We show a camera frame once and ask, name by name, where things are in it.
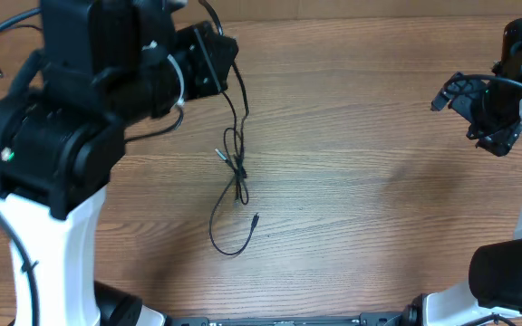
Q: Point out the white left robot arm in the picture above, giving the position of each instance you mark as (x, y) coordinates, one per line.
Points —
(104, 66)

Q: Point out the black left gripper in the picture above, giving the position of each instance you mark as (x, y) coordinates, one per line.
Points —
(198, 47)

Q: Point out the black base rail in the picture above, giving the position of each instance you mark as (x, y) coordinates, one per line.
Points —
(363, 319)

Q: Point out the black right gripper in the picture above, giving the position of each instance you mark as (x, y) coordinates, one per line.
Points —
(500, 138)

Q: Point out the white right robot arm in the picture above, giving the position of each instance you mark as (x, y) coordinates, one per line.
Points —
(492, 291)

